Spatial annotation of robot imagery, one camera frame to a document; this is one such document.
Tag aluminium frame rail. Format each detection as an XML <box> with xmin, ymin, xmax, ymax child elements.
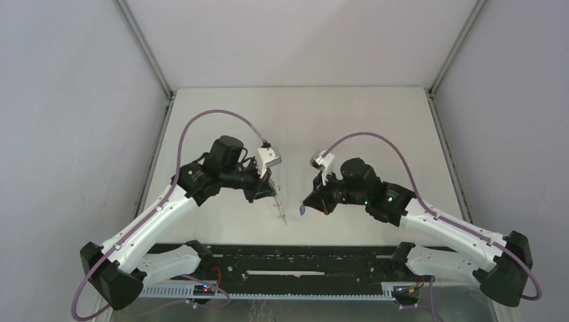
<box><xmin>114</xmin><ymin>0</ymin><xmax>174</xmax><ymax>217</ymax></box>
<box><xmin>425</xmin><ymin>1</ymin><xmax>490</xmax><ymax>224</ymax></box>

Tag aluminium frame rail right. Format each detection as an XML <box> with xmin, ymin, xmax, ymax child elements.
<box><xmin>425</xmin><ymin>1</ymin><xmax>490</xmax><ymax>224</ymax></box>

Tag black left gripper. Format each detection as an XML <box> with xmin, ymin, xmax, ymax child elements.
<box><xmin>221</xmin><ymin>157</ymin><xmax>276</xmax><ymax>203</ymax></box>

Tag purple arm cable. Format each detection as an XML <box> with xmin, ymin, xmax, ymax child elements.
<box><xmin>70</xmin><ymin>109</ymin><xmax>270</xmax><ymax>322</ymax></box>
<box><xmin>321</xmin><ymin>131</ymin><xmax>544</xmax><ymax>302</ymax></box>

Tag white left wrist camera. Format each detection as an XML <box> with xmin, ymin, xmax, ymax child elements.
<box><xmin>255</xmin><ymin>146</ymin><xmax>282</xmax><ymax>178</ymax></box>

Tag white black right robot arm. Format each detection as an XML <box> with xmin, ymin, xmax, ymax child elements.
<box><xmin>302</xmin><ymin>156</ymin><xmax>533</xmax><ymax>307</ymax></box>

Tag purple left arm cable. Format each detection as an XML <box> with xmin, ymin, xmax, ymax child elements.
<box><xmin>70</xmin><ymin>109</ymin><xmax>270</xmax><ymax>322</ymax></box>

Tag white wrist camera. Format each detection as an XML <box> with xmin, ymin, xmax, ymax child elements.
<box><xmin>310</xmin><ymin>150</ymin><xmax>335</xmax><ymax>186</ymax></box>
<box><xmin>255</xmin><ymin>146</ymin><xmax>282</xmax><ymax>178</ymax></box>

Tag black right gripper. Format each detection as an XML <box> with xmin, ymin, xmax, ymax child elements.
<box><xmin>303</xmin><ymin>169</ymin><xmax>368</xmax><ymax>215</ymax></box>

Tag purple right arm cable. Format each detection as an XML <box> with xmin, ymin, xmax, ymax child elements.
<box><xmin>321</xmin><ymin>131</ymin><xmax>544</xmax><ymax>302</ymax></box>

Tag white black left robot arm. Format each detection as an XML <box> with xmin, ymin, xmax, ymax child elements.
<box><xmin>80</xmin><ymin>136</ymin><xmax>281</xmax><ymax>310</ymax></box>

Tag aluminium frame rail left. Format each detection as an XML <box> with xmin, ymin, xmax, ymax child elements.
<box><xmin>114</xmin><ymin>0</ymin><xmax>174</xmax><ymax>217</ymax></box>

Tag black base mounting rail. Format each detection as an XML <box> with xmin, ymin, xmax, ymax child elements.
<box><xmin>151</xmin><ymin>243</ymin><xmax>437</xmax><ymax>299</ymax></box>

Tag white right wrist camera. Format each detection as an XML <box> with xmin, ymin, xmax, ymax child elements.
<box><xmin>310</xmin><ymin>150</ymin><xmax>335</xmax><ymax>186</ymax></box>

